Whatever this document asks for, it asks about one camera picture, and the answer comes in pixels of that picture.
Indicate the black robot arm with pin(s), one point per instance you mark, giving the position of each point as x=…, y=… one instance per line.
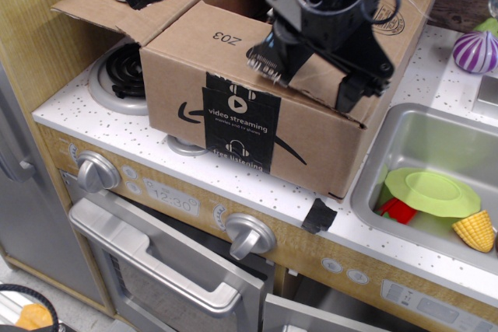
x=339, y=31

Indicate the right silver oven knob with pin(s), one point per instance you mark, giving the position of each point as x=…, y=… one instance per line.
x=248, y=235

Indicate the large brown cardboard box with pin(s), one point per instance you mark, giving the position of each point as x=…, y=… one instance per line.
x=199, y=87

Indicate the green plastic toy plate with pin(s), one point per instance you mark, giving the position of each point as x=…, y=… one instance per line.
x=430, y=192

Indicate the black tape piece on counter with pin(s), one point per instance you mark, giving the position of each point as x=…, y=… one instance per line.
x=319, y=218

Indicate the silver toy sink basin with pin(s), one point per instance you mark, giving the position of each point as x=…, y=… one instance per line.
x=416, y=136

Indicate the left silver oven knob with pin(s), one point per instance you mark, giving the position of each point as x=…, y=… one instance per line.
x=96, y=173

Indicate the red plastic toy piece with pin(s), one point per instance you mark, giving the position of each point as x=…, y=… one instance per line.
x=396, y=210

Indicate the silver toy stove burner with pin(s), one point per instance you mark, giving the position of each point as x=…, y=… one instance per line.
x=116, y=81

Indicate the silver dishwasher door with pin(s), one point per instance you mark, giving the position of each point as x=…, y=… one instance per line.
x=342, y=314

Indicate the silver oven knob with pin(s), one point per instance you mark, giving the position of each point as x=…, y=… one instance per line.
x=96, y=173
x=248, y=235

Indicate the purple toy onion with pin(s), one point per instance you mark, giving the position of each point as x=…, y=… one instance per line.
x=476, y=52

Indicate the silver toy fridge door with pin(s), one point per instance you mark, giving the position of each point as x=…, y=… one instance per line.
x=35, y=231

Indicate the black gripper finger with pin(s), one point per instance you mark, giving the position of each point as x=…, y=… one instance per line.
x=349, y=93
x=279, y=56

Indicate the silver toy oven door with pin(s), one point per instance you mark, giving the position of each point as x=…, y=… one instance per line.
x=163, y=275

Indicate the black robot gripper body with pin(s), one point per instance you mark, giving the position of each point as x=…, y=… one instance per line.
x=340, y=32

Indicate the orange object at bottom left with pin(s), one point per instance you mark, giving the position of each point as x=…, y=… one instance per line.
x=34, y=317

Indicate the yellow toy corn cob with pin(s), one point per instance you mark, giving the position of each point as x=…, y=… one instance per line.
x=476, y=231

